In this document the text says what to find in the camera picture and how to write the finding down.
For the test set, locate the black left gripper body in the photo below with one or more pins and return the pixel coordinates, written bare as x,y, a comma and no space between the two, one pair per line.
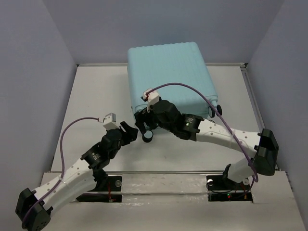
125,139

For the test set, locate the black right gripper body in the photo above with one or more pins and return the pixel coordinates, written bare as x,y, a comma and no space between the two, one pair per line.
143,115

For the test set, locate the light blue hard-shell suitcase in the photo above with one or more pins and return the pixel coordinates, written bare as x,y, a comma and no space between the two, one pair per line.
178,73

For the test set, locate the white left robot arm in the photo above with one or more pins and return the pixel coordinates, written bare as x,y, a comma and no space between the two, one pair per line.
36,207

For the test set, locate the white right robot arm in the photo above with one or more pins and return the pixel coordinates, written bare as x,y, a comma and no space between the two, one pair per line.
196,128

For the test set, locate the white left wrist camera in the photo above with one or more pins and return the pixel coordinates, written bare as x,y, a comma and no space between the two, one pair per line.
109,121

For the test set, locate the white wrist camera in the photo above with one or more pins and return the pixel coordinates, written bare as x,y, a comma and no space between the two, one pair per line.
151,97
109,121

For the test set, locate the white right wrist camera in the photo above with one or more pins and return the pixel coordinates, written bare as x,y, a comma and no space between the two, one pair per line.
151,97

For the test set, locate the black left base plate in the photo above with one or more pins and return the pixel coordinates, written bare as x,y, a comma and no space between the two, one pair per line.
110,192

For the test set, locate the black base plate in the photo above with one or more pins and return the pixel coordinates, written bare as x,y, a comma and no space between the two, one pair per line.
110,192
220,190

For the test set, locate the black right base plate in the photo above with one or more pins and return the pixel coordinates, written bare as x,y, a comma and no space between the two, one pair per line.
220,190

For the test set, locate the aluminium table rail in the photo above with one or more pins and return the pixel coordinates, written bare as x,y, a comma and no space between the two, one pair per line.
257,108

